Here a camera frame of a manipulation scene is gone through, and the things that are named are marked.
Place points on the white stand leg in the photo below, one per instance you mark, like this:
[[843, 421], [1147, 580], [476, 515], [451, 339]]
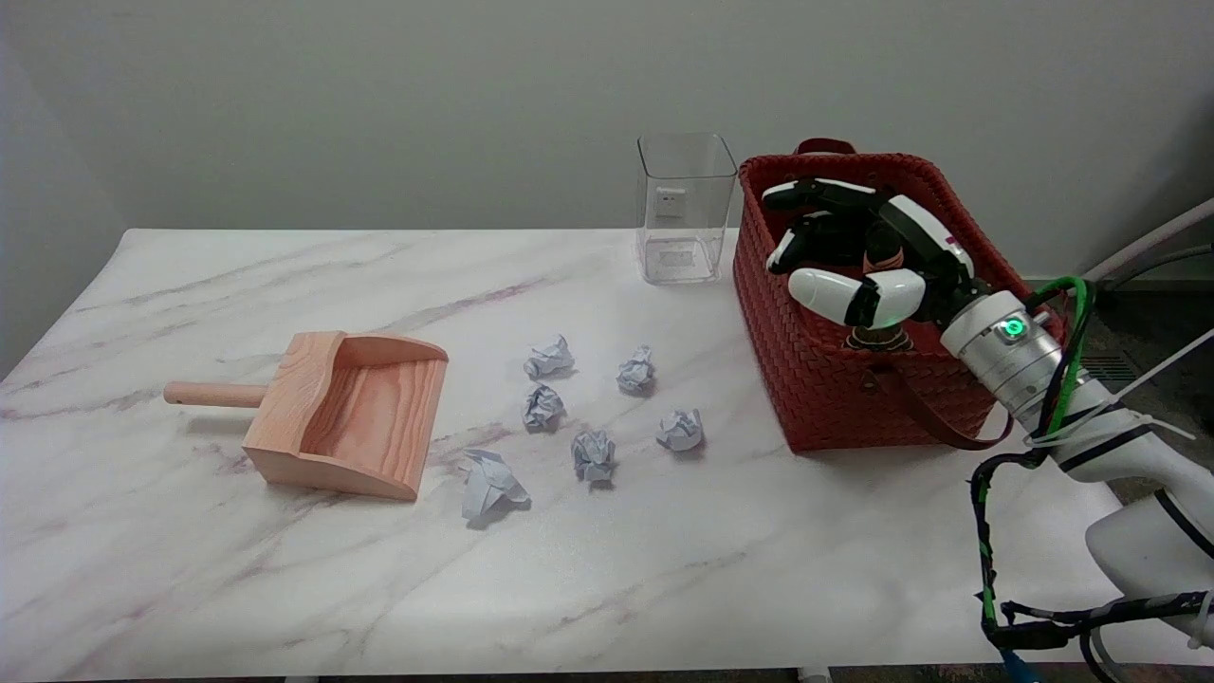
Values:
[[1167, 232]]

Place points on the white wall socket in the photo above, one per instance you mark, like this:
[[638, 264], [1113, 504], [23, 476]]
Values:
[[671, 201]]

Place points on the white table leg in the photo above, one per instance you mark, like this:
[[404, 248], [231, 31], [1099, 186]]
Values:
[[816, 675]]

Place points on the red woven basket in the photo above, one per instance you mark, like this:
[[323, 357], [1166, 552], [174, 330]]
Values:
[[835, 408]]

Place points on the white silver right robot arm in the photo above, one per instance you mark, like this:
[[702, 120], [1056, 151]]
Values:
[[1015, 365]]

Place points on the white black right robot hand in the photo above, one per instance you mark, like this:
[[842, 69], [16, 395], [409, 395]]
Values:
[[920, 237]]

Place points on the wooden dustpan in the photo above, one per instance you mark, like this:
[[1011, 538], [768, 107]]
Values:
[[370, 417]]

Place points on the dark floor vent grille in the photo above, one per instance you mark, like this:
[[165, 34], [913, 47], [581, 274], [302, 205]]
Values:
[[1105, 367]]

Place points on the clear square plastic container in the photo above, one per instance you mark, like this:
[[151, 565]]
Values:
[[664, 161]]

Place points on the large crumpled white paper ball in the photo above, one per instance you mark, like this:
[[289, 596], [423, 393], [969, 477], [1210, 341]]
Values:
[[488, 484]]

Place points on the brown straw hand broom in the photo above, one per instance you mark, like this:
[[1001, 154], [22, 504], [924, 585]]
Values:
[[880, 340]]

